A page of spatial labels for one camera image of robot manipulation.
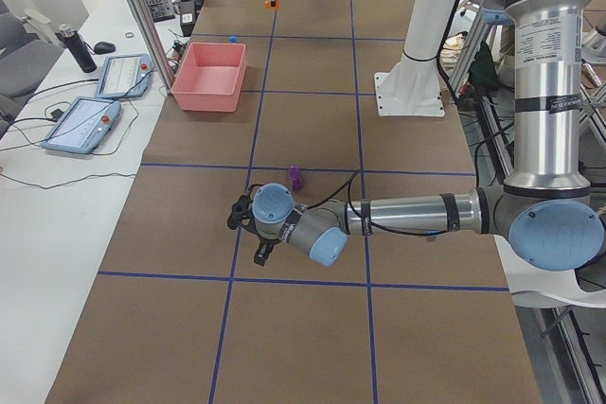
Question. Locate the upper teach pendant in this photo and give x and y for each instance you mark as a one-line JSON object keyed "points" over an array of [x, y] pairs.
{"points": [[125, 76]]}

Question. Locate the orange toy block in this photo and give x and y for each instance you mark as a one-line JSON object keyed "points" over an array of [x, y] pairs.
{"points": [[269, 6]]}

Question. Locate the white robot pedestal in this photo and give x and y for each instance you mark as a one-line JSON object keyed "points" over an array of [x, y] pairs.
{"points": [[411, 87]]}

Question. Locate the purple toy block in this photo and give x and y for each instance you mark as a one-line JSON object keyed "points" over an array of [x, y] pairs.
{"points": [[296, 178]]}

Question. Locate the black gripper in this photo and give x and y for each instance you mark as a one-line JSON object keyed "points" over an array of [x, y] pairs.
{"points": [[263, 250]]}

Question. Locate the black keyboard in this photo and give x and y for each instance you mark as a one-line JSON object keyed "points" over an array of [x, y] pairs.
{"points": [[160, 10]]}

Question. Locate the black water bottle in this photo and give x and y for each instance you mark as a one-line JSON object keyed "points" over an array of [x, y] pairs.
{"points": [[78, 49]]}

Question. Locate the black computer mouse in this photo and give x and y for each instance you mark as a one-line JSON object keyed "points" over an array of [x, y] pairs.
{"points": [[102, 48]]}

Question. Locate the teach pendant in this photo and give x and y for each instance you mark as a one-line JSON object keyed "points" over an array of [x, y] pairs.
{"points": [[83, 126], [125, 76]]}

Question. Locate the aluminium frame post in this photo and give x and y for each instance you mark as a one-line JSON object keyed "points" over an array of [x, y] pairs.
{"points": [[152, 41]]}

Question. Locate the white chair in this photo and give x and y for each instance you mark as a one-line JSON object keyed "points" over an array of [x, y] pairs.
{"points": [[535, 288]]}

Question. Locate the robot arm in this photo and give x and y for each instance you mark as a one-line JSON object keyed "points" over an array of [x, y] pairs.
{"points": [[542, 208]]}

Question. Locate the lower teach pendant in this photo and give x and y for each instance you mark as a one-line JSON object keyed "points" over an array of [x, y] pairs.
{"points": [[83, 126]]}

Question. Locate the pink plastic box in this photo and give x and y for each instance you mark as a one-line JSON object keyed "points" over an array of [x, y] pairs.
{"points": [[210, 77]]}

